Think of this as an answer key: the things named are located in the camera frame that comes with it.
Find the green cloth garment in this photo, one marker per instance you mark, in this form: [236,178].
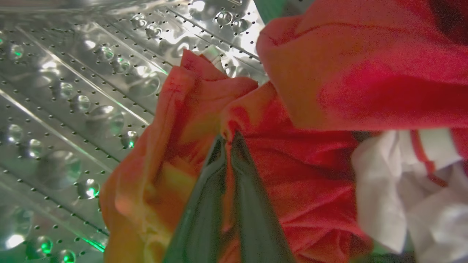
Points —
[272,9]

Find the red cloth garment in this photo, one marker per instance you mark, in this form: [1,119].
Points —
[365,73]

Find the stainless steel washing machine drum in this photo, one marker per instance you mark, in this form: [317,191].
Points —
[73,109]

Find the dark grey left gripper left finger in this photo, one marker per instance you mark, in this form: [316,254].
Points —
[203,219]

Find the white garment with red stripes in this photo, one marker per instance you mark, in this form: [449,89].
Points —
[402,197]

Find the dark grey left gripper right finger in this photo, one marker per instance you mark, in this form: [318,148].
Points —
[256,219]

